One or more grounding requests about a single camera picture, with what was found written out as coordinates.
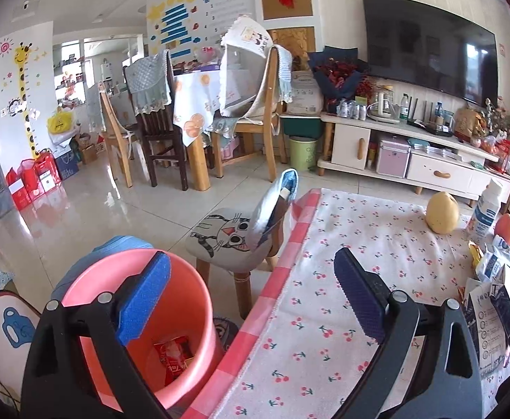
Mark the cream cushion blue print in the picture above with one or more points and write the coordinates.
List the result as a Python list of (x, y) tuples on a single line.
[(18, 322)]

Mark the cat print small chair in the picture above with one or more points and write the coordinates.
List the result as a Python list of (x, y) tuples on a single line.
[(239, 242)]

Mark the left wooden chair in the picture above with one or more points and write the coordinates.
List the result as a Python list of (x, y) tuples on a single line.
[(118, 140)]

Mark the cherry print tablecloth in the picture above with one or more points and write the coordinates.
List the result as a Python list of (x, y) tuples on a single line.
[(362, 318)]

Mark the red snack wrapper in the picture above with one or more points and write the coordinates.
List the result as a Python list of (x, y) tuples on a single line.
[(175, 355)]

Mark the white blue wrapper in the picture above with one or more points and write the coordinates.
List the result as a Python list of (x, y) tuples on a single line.
[(494, 260)]

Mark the pink storage box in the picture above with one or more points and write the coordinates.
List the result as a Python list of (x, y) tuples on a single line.
[(392, 156)]

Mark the white tv cabinet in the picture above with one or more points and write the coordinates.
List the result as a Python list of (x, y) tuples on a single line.
[(437, 163)]

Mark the black flat television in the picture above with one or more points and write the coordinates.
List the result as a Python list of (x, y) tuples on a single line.
[(426, 46)]

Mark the giraffe height wall sticker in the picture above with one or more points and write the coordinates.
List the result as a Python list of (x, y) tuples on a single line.
[(21, 57)]

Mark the green trash bin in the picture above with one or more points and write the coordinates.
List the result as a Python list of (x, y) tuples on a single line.
[(302, 152)]

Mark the red orange apple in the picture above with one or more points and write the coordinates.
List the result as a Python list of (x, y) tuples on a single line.
[(502, 228)]

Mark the yellow pear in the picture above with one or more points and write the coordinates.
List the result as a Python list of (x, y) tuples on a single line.
[(443, 214)]

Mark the pink plastic bucket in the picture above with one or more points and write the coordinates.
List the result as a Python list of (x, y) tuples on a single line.
[(184, 309)]

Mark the dining table with cloth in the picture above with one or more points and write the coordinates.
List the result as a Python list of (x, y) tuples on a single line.
[(195, 103)]

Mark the yellow bag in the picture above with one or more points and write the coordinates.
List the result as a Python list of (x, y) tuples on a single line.
[(60, 122)]

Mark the dark wooden chair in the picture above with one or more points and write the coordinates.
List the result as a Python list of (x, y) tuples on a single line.
[(151, 89)]

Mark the white plastic bottle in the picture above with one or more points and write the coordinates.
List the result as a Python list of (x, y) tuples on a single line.
[(484, 213)]

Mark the light wooden chair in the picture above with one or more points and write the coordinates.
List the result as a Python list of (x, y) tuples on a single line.
[(266, 125)]

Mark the red flower bouquet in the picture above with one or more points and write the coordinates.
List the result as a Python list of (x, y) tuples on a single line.
[(340, 75)]

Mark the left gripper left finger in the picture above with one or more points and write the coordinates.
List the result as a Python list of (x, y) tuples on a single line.
[(57, 381)]

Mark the yellow red snack packet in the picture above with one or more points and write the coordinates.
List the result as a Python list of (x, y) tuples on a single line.
[(476, 253)]

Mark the glass electric kettle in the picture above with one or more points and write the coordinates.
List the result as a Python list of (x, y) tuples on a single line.
[(383, 107)]

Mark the red gift bags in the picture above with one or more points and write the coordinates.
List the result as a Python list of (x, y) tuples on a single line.
[(32, 179)]

